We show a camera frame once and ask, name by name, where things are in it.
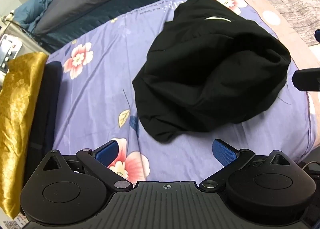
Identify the gold satin pillow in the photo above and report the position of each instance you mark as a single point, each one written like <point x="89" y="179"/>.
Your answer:
<point x="17" y="119"/>

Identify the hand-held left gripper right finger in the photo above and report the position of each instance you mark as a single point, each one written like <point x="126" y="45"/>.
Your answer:
<point x="223" y="152"/>

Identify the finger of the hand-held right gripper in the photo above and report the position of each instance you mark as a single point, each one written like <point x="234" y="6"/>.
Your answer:
<point x="317" y="35"/>
<point x="307" y="78"/>

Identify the blue duvet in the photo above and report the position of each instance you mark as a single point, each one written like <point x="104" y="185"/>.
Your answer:
<point x="32" y="8"/>

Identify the printed paper label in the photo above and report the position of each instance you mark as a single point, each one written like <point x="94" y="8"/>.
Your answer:
<point x="13" y="222"/>

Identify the purple floral bed sheet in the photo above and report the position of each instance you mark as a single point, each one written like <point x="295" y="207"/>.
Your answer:
<point x="100" y="99"/>

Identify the black printed shirt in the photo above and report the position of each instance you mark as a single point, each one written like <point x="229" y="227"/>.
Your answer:
<point x="212" y="68"/>

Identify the dark navy cushion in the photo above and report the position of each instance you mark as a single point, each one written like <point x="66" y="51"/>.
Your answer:
<point x="46" y="109"/>

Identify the white electronic device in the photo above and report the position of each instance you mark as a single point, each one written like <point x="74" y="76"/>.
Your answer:
<point x="8" y="51"/>

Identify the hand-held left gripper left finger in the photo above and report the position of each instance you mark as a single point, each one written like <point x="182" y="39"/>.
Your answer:
<point x="107" y="152"/>

